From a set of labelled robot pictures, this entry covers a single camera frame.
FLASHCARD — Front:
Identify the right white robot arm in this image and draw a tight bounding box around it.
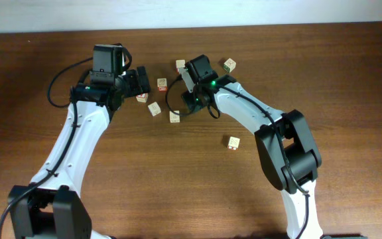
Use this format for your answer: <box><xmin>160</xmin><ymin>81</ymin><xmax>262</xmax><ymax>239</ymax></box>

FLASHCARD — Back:
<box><xmin>178</xmin><ymin>55</ymin><xmax>323</xmax><ymax>238</ymax></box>

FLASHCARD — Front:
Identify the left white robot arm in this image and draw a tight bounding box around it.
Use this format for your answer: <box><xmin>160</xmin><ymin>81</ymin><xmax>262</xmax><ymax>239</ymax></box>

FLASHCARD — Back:
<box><xmin>0</xmin><ymin>43</ymin><xmax>151</xmax><ymax>238</ymax></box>

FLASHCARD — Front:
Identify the wooden block red bottom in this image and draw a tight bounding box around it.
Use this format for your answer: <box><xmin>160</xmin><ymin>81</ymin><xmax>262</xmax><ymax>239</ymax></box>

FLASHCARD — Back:
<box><xmin>157</xmin><ymin>78</ymin><xmax>168</xmax><ymax>92</ymax></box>

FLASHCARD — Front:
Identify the wooden block red A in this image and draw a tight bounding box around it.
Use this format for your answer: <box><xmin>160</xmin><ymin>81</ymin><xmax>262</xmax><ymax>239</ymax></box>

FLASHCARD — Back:
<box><xmin>136</xmin><ymin>93</ymin><xmax>149</xmax><ymax>103</ymax></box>

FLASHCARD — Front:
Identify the wooden block green side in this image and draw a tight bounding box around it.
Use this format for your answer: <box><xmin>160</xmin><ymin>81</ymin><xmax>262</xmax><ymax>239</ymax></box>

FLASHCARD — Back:
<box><xmin>223</xmin><ymin>58</ymin><xmax>237</xmax><ymax>73</ymax></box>

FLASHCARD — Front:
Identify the wooden block number one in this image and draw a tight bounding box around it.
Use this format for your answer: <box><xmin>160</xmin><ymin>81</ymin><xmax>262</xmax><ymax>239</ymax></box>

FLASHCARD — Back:
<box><xmin>169</xmin><ymin>110</ymin><xmax>180</xmax><ymax>123</ymax></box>

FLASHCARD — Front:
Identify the wooden block red side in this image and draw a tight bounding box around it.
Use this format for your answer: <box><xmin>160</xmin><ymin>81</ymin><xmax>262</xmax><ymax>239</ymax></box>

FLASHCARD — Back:
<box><xmin>175</xmin><ymin>59</ymin><xmax>186</xmax><ymax>73</ymax></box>

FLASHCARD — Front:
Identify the wooden block letter N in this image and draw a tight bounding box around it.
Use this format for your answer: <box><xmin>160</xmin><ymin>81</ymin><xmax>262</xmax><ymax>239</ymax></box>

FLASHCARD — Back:
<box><xmin>227</xmin><ymin>136</ymin><xmax>240</xmax><ymax>150</ymax></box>

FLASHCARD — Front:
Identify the wooden block number four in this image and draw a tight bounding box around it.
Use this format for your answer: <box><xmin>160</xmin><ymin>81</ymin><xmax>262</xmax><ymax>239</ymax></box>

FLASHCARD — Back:
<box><xmin>148</xmin><ymin>102</ymin><xmax>161</xmax><ymax>116</ymax></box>

